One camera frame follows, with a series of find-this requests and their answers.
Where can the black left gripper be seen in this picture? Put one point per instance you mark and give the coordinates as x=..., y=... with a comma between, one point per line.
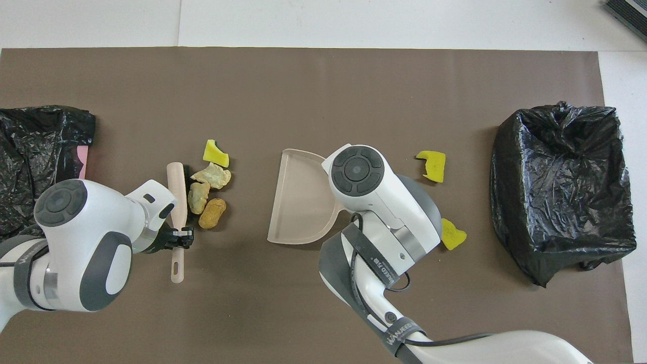
x=157, y=240

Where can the brown toy bread roll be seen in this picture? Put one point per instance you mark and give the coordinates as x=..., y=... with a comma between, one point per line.
x=212, y=214

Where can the pale toy bread piece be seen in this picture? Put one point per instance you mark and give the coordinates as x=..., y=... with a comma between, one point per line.
x=212, y=176
x=198, y=197

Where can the yellow sponge wedge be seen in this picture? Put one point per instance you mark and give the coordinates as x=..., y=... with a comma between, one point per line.
x=215, y=154

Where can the beige plastic dustpan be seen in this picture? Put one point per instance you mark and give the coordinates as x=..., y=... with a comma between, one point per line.
x=298, y=202

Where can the notched yellow sponge chunk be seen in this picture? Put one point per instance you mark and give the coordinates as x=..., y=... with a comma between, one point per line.
x=433, y=167

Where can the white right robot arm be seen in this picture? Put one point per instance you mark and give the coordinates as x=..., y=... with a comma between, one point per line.
x=379, y=202

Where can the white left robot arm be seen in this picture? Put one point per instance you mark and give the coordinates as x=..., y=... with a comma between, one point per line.
x=86, y=227

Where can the pink plastic bin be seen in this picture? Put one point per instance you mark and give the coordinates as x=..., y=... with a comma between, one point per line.
x=85, y=162

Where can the black plastic trash bag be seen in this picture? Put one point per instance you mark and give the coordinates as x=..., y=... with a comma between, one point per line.
x=561, y=192
x=40, y=141

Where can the brown table mat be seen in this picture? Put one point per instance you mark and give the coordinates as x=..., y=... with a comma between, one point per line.
x=303, y=91

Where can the dark ribbed panel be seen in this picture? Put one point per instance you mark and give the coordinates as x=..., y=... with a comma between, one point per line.
x=629, y=12

